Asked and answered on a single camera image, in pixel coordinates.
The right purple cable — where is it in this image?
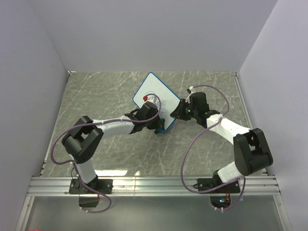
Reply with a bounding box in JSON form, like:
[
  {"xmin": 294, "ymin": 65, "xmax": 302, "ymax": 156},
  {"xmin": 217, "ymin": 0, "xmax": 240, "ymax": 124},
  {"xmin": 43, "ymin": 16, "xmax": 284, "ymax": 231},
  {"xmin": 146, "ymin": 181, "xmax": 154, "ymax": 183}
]
[{"xmin": 180, "ymin": 84, "xmax": 246, "ymax": 211}]

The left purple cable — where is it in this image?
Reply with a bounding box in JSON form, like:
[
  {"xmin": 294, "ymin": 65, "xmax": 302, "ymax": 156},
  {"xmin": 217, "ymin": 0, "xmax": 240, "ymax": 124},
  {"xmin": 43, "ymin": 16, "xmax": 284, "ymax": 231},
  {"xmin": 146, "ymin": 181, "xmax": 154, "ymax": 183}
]
[{"xmin": 50, "ymin": 93, "xmax": 162, "ymax": 213}]

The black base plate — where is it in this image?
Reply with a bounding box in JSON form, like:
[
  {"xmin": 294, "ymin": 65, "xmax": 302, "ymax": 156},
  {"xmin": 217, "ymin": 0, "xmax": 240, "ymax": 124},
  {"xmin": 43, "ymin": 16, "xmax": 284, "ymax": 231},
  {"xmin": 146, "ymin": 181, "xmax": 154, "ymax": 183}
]
[
  {"xmin": 193, "ymin": 178, "xmax": 241, "ymax": 193},
  {"xmin": 68, "ymin": 179, "xmax": 113, "ymax": 194}
]

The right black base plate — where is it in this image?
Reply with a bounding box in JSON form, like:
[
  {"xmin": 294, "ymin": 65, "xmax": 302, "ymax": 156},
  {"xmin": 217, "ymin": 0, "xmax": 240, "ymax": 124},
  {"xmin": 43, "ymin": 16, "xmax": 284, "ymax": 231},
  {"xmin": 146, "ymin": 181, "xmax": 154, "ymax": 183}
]
[{"xmin": 193, "ymin": 178, "xmax": 241, "ymax": 193}]

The blue-framed whiteboard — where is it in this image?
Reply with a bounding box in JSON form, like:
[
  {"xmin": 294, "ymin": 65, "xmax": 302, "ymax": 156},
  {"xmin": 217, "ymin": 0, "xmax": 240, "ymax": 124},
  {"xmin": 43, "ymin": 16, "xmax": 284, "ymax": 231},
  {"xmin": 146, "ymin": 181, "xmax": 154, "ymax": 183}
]
[{"xmin": 132, "ymin": 72, "xmax": 180, "ymax": 133}]

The purple cable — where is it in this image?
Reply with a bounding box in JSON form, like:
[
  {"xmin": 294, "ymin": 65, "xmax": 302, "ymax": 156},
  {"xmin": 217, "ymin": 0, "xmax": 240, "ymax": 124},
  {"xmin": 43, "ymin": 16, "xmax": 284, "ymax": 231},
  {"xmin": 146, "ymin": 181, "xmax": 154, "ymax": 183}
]
[
  {"xmin": 180, "ymin": 84, "xmax": 246, "ymax": 211},
  {"xmin": 50, "ymin": 93, "xmax": 162, "ymax": 213}
]

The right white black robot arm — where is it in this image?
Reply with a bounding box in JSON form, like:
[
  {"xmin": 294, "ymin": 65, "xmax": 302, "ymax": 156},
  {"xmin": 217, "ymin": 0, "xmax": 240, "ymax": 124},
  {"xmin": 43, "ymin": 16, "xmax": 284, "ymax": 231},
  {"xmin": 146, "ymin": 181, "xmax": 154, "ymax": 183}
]
[{"xmin": 170, "ymin": 99, "xmax": 273, "ymax": 193}]

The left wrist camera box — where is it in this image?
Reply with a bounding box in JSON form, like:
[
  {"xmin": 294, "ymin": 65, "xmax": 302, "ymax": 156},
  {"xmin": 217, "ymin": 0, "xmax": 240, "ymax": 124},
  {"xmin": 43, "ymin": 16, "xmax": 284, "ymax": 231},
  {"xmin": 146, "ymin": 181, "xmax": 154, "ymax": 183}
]
[{"xmin": 139, "ymin": 95, "xmax": 158, "ymax": 120}]

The aluminium mounting rail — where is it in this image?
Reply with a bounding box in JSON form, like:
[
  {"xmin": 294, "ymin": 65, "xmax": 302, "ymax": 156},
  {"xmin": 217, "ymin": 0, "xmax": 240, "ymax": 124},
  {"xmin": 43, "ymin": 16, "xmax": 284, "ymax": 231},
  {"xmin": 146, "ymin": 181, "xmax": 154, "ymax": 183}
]
[{"xmin": 26, "ymin": 176, "xmax": 281, "ymax": 197}]

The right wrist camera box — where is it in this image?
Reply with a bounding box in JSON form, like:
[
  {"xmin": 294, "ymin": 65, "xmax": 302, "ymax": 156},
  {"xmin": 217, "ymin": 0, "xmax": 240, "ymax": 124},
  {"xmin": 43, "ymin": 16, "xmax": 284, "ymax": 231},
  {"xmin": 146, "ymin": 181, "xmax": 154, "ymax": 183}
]
[{"xmin": 190, "ymin": 92, "xmax": 209, "ymax": 110}]

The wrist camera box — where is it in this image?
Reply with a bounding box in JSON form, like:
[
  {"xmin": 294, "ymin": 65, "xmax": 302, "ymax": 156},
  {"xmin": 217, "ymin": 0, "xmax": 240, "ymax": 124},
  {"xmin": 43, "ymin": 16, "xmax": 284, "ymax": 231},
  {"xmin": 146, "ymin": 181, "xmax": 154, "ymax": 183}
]
[
  {"xmin": 190, "ymin": 92, "xmax": 209, "ymax": 110},
  {"xmin": 139, "ymin": 95, "xmax": 158, "ymax": 120}
]

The right side aluminium rail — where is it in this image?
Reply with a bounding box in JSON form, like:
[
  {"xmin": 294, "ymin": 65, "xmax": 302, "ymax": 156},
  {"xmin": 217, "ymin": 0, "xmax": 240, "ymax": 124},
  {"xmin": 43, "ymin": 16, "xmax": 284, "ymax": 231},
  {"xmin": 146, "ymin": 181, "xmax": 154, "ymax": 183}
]
[{"xmin": 232, "ymin": 72, "xmax": 269, "ymax": 175}]

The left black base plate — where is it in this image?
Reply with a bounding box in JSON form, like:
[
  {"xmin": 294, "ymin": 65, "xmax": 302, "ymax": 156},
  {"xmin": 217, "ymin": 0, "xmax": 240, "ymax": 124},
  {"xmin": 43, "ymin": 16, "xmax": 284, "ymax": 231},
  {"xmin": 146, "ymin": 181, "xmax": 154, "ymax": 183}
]
[{"xmin": 68, "ymin": 179, "xmax": 113, "ymax": 194}]

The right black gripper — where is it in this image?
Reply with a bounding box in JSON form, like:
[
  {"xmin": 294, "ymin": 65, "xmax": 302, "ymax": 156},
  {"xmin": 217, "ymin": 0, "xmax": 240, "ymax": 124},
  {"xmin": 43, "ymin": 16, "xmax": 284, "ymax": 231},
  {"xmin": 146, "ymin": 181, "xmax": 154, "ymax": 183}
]
[{"xmin": 170, "ymin": 100, "xmax": 198, "ymax": 122}]

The blue heart-shaped eraser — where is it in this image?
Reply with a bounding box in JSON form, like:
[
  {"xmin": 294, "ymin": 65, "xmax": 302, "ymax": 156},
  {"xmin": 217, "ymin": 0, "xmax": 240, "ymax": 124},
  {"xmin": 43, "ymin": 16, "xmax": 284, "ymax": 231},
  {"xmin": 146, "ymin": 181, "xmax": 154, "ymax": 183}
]
[{"xmin": 154, "ymin": 118, "xmax": 165, "ymax": 134}]

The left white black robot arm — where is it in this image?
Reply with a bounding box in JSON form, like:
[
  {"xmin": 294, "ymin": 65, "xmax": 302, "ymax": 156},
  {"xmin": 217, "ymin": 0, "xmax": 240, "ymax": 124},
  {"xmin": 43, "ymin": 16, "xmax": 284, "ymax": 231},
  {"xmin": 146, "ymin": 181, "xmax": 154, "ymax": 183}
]
[{"xmin": 62, "ymin": 108, "xmax": 165, "ymax": 193}]

